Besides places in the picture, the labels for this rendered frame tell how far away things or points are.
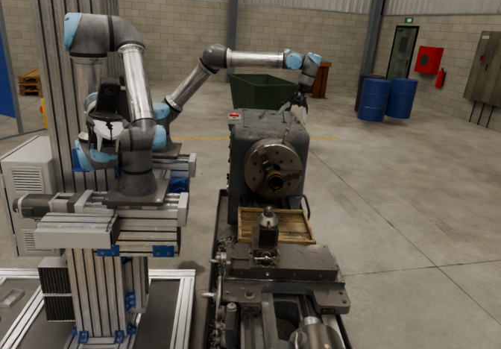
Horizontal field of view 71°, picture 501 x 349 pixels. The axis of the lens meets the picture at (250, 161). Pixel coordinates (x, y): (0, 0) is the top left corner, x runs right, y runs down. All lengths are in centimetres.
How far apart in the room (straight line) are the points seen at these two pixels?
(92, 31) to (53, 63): 35
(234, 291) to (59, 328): 124
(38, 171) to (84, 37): 65
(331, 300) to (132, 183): 86
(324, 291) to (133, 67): 104
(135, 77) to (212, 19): 1056
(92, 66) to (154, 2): 1038
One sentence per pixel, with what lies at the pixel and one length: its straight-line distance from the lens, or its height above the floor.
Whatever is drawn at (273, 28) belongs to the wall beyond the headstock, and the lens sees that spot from 1211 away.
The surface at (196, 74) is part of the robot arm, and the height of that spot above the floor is 155.
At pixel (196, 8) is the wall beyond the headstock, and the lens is 1167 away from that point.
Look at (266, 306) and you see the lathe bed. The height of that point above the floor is 86.
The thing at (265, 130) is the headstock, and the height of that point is 125.
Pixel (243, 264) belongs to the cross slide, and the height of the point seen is 96.
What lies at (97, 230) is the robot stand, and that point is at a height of 107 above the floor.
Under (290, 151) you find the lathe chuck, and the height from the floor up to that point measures 120.
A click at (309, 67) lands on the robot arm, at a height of 163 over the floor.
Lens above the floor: 181
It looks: 21 degrees down
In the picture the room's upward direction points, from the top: 4 degrees clockwise
